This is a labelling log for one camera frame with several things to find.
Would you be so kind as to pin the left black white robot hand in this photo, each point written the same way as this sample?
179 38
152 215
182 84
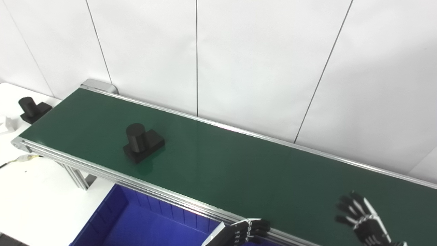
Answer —
239 232

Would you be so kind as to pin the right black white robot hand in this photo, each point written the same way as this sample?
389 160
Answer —
370 229

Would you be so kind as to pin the small white plastic part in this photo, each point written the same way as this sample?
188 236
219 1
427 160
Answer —
8 125

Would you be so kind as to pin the blue plastic bin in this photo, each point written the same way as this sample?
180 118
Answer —
136 225

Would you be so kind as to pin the green conveyor belt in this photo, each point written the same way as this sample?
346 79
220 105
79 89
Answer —
222 160
102 172

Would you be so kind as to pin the black part with cylinder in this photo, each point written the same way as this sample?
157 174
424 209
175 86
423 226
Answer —
30 107
138 140

